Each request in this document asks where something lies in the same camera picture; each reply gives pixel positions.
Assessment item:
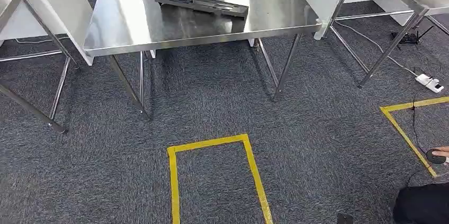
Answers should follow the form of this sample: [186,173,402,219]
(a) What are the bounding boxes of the person's hand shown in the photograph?
[431,146,449,158]

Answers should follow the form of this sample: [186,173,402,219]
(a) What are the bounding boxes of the black round puck device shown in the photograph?
[426,148,448,166]

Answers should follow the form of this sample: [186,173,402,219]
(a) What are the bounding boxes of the long black plastic frame part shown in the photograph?
[155,0,250,19]

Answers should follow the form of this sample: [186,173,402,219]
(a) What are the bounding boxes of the person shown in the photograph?
[392,146,449,224]

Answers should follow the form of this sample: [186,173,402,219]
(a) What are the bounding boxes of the yellow floor tape square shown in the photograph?
[380,96,449,178]
[167,133,274,224]

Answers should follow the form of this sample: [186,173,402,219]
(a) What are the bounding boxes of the white power strip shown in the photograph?
[415,73,445,94]

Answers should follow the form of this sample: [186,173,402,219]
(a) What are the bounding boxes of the small black flat object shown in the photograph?
[336,212,354,224]

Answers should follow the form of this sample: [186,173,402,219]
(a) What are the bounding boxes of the black router with antennas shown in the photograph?
[391,25,434,46]

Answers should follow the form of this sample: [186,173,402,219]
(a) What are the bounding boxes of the small white panel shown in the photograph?
[373,0,427,26]

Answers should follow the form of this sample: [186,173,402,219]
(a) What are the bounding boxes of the thin black floor cable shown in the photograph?
[411,89,428,154]

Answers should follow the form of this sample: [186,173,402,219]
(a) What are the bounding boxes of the white power cable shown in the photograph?
[335,21,420,77]

